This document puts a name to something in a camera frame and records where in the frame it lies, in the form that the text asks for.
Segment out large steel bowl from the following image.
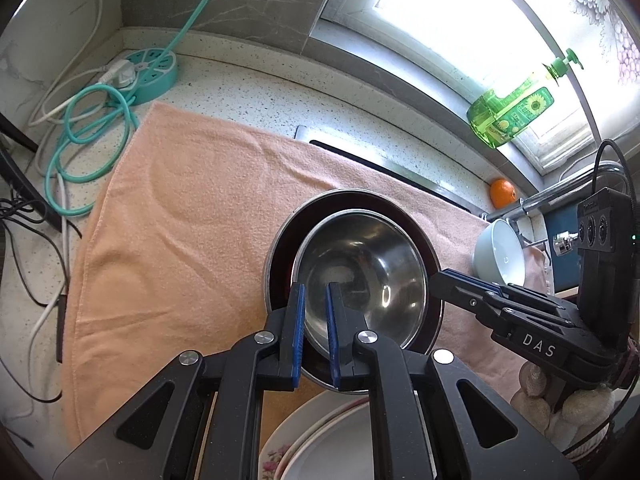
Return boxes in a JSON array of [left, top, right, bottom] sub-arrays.
[[262, 188, 445, 396]]

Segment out green dish soap bottle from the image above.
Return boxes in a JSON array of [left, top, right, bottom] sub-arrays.
[[466, 48, 585, 149]]

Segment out white plug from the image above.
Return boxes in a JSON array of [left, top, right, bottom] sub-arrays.
[[97, 58, 138, 88]]

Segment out grape print roller blind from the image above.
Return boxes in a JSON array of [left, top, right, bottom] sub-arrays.
[[550, 0, 640, 86]]

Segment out floral rimmed white plate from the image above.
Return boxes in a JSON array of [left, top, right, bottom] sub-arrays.
[[257, 390, 371, 480]]

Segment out chrome faucet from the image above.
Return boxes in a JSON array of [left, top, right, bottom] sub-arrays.
[[482, 160, 632, 257]]

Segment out plain white plate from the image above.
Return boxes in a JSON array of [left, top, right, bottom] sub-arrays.
[[282, 400, 373, 480]]

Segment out window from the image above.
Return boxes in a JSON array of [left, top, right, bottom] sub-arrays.
[[310, 0, 640, 191]]

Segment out white power cable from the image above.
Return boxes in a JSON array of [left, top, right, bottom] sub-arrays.
[[27, 0, 103, 361]]

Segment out black light stand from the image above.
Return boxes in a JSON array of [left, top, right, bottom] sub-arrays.
[[0, 110, 63, 233]]

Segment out person's right hand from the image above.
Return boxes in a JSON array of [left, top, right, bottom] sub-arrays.
[[510, 360, 616, 461]]

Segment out black cables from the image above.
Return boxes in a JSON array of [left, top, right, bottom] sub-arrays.
[[0, 197, 83, 406]]

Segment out small steel bowl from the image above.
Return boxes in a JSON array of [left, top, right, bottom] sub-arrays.
[[291, 211, 430, 361]]

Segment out round teal power strip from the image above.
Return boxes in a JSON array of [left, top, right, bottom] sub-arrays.
[[114, 47, 179, 106]]

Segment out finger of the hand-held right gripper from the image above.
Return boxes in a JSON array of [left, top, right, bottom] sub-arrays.
[[442, 268, 583, 323], [429, 271, 551, 333]]

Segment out orange fruit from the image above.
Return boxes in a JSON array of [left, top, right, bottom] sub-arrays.
[[490, 178, 517, 208]]

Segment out orange towel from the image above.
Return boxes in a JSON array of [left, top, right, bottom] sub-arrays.
[[60, 101, 551, 446]]

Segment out teal hose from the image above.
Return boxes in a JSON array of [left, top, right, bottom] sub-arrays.
[[45, 0, 226, 218]]

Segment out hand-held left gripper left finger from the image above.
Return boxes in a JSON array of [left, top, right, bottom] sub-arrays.
[[52, 282, 307, 480]]

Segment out light blue ceramic bowl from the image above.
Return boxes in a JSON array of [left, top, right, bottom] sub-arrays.
[[473, 219, 527, 286]]

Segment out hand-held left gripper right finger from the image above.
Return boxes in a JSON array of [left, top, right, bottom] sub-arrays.
[[325, 282, 593, 480]]

